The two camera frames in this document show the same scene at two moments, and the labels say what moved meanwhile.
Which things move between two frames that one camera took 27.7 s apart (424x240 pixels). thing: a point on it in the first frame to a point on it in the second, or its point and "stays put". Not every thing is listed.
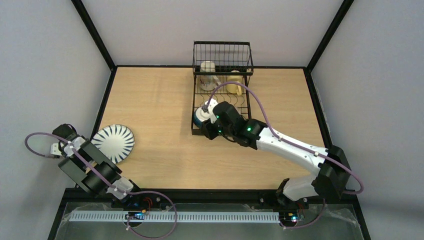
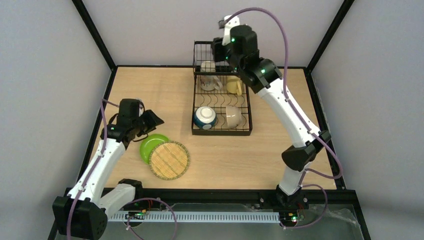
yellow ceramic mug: (235, 88) stays put
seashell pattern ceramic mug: (208, 81) stays put
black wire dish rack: (220, 70) stays put
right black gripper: (208, 129) to (217, 48)
